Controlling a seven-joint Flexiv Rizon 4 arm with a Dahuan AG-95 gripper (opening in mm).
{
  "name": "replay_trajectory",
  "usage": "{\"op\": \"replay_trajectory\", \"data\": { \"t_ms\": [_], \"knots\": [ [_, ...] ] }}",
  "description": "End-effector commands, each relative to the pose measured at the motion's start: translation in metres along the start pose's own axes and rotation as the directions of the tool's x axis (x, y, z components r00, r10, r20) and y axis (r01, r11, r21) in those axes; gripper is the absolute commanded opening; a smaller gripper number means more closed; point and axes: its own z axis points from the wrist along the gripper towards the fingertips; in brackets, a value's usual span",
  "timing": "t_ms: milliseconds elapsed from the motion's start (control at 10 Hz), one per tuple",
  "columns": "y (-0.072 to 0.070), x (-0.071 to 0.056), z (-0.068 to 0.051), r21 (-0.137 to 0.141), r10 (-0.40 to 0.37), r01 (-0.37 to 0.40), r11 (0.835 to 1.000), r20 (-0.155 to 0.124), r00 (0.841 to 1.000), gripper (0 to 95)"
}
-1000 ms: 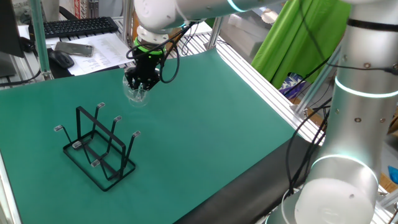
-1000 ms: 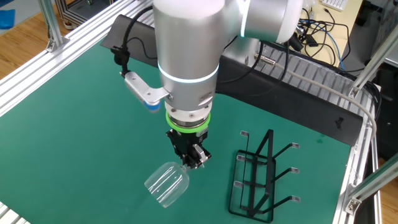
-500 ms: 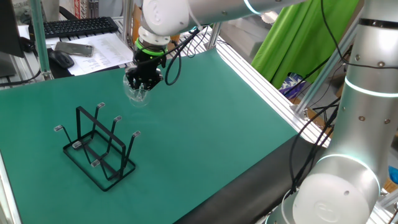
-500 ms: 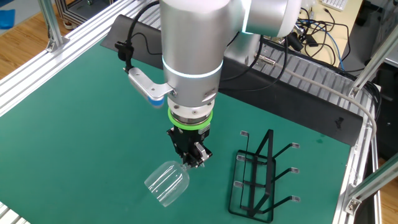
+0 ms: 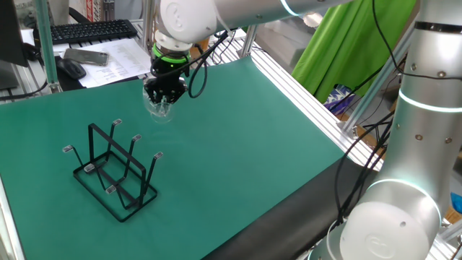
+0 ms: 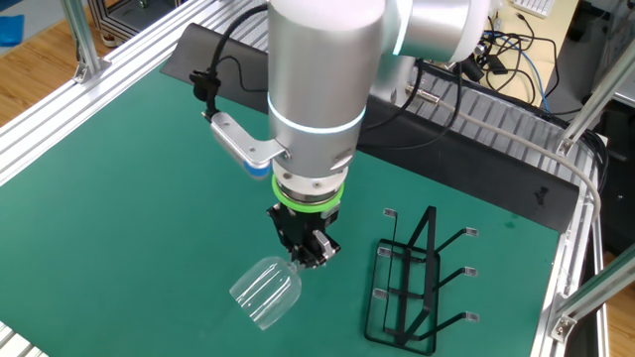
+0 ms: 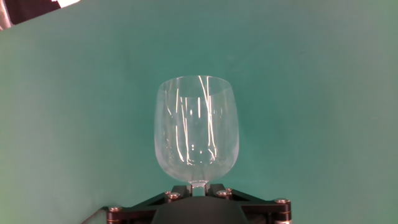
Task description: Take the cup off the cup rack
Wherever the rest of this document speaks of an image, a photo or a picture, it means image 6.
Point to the silver wrist camera blue lens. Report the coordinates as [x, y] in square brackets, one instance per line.
[238, 141]

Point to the black metal cup rack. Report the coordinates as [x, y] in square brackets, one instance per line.
[430, 258]

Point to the clear wine glass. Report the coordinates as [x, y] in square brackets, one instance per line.
[265, 292]

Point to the black white striped frame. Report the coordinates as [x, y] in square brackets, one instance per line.
[105, 20]

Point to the green table mat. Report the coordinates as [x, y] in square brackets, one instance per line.
[124, 223]

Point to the aluminium profile table rail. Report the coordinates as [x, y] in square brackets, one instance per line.
[575, 238]
[74, 104]

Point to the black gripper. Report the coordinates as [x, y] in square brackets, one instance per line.
[302, 223]

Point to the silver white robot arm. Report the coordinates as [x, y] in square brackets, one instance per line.
[322, 74]

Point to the white keyboard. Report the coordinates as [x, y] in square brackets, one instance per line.
[536, 6]

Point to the beige desk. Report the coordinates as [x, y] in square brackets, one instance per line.
[565, 25]

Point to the aluminium profile post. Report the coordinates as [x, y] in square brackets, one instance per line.
[595, 99]
[595, 292]
[79, 35]

